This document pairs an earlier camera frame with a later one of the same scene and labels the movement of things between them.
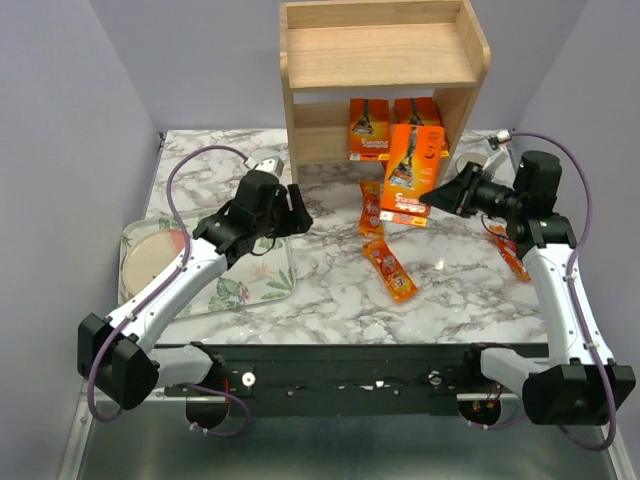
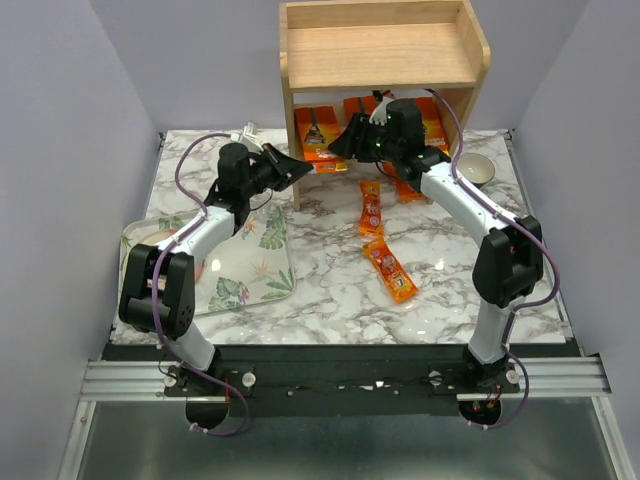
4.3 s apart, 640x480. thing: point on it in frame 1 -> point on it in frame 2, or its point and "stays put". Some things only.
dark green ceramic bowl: (470, 157) stays put
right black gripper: (458, 195) -> (344, 146)
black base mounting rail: (377, 380) stays put
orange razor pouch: (394, 276) stays put
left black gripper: (298, 221) -> (295, 168)
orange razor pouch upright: (370, 222) stays put
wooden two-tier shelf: (333, 51) stays put
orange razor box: (419, 111) stays put
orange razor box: (413, 171) -> (317, 127)
